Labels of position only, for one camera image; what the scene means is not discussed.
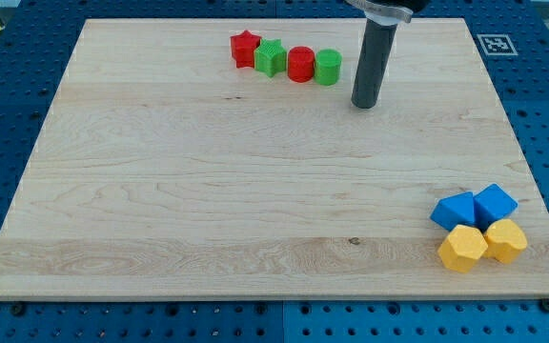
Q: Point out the light wooden board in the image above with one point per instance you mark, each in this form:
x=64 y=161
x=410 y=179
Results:
x=163 y=172

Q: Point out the green star block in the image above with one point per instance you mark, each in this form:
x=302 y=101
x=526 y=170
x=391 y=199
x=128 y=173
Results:
x=270 y=57

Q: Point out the red cylinder block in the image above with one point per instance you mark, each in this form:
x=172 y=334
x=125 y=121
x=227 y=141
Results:
x=301 y=61

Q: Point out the green cylinder block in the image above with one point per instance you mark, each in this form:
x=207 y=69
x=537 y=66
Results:
x=327 y=67

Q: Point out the red star block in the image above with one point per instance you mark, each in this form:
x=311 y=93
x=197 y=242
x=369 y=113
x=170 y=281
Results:
x=243 y=46

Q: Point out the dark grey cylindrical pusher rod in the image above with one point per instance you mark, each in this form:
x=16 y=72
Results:
x=373 y=59

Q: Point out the blue triangle block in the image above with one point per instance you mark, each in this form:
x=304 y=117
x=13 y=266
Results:
x=455 y=210

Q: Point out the silver clamp on rod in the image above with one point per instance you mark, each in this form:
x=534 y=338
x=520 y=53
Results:
x=383 y=14

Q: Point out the yellow hexagon block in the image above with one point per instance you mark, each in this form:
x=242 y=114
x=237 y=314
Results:
x=462 y=248

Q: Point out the blue cube block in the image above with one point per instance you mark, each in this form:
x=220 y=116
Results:
x=492 y=204

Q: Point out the yellow heart block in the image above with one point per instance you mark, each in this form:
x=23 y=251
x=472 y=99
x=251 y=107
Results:
x=506 y=241

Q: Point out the white fiducial marker tag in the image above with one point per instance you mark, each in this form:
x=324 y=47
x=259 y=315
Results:
x=497 y=44

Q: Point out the black bolt front left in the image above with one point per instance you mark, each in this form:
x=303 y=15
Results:
x=18 y=309

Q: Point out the black bolt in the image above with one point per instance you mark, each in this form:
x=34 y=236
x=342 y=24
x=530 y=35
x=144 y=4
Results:
x=544 y=305
x=18 y=309

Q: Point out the black bolt front right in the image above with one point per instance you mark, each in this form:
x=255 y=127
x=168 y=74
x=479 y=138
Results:
x=544 y=305

